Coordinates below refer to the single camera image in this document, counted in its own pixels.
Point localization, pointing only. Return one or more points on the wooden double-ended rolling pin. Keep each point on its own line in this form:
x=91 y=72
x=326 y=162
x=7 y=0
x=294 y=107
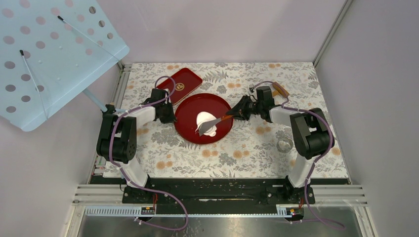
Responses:
x=280 y=90

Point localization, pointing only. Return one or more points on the metal scraper wooden handle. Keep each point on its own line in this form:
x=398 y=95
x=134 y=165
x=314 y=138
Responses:
x=209 y=125

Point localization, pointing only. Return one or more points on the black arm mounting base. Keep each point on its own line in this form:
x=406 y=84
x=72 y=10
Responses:
x=261 y=190

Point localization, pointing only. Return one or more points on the rectangular red tray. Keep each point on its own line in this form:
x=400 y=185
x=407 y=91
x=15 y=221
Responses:
x=186 y=81

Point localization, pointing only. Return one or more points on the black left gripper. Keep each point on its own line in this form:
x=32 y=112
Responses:
x=171 y=118

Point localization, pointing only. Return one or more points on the round red tray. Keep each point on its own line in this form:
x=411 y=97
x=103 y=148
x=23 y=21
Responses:
x=188 y=110

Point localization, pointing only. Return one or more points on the white dough ball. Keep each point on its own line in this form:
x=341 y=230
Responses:
x=202 y=117

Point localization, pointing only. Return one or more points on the light blue music stand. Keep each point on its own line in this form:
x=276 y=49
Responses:
x=50 y=52

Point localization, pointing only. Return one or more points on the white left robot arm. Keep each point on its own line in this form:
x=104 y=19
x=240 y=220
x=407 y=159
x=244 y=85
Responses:
x=117 y=139

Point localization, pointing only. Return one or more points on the floral table mat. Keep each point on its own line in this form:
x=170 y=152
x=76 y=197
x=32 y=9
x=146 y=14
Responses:
x=252 y=149

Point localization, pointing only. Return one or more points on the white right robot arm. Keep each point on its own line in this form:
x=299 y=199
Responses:
x=312 y=136

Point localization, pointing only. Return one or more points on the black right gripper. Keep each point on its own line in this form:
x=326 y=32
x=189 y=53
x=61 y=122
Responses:
x=239 y=110

